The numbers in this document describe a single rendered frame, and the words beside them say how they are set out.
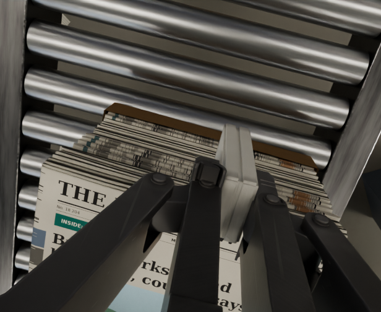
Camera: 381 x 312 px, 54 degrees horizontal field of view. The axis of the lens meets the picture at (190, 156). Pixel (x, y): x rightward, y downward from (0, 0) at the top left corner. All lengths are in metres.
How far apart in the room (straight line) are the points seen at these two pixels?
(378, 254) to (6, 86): 1.50
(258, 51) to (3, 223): 0.49
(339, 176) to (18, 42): 0.49
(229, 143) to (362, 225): 1.47
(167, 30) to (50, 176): 0.26
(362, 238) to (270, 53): 1.25
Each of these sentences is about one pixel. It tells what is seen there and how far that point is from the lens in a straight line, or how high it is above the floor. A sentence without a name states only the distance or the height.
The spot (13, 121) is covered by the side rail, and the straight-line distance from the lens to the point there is 0.62.
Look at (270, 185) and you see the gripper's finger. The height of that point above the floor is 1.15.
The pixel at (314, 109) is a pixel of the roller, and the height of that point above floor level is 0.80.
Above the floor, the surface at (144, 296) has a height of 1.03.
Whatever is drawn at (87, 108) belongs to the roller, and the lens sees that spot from 0.56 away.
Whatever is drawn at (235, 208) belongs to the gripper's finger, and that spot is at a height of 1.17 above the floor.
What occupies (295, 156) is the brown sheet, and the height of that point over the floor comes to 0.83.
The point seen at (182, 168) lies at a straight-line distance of 0.40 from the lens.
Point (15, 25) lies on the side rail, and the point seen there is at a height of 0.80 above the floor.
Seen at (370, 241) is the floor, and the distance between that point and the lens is 1.69.
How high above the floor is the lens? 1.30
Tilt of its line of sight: 67 degrees down
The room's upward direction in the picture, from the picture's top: 166 degrees counter-clockwise
